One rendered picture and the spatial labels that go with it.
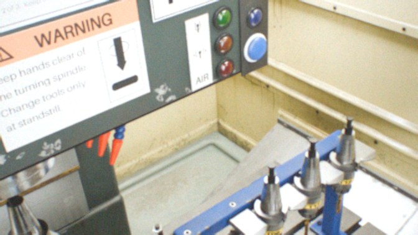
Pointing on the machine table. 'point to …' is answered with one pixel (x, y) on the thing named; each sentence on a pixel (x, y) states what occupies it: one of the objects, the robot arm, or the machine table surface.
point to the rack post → (329, 215)
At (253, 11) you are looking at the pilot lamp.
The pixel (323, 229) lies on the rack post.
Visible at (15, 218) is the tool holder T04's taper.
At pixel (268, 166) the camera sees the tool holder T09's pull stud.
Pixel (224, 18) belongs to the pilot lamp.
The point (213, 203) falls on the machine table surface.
